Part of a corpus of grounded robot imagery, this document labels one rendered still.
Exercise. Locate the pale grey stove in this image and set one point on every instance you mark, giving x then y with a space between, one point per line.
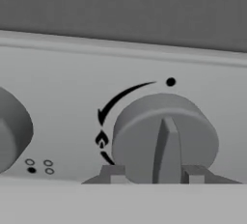
64 99

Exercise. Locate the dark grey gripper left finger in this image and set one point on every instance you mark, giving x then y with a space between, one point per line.
111 173

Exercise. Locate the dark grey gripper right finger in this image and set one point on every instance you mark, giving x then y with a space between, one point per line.
201 174

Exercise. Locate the grey stove knob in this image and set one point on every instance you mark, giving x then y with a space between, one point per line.
165 137
13 134

